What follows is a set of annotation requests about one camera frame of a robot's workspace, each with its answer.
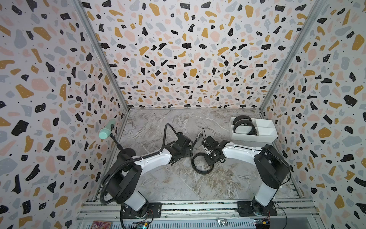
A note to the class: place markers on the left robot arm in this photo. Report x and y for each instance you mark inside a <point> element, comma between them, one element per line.
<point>120,182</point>

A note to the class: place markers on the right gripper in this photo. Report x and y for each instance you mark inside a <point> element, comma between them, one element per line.
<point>207,158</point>

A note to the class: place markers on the black microphone stand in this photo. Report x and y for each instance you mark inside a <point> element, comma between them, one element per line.
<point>121,150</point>

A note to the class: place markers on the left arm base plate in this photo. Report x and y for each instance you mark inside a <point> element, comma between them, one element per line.
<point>150,210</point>

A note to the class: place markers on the crumpled foil wrapper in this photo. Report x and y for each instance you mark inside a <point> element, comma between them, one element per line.
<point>222,222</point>

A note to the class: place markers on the green foam microphone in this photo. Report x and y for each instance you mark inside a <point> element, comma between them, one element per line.
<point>107,130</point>

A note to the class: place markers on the white divided storage box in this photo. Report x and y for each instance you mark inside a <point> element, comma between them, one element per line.
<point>266,131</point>

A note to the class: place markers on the long black belt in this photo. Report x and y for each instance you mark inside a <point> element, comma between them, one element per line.
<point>245,127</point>
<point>200,160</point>

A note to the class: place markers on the aluminium rail frame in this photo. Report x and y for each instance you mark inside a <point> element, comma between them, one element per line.
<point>296,213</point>

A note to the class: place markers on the pink printed card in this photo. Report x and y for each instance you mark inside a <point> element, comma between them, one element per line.
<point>101,225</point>

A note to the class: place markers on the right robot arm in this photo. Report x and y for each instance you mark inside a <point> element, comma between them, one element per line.
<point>270,165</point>

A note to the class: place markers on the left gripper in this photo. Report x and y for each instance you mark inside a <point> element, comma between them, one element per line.
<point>189,149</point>

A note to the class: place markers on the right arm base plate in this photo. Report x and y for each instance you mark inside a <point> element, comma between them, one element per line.
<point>254,208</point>

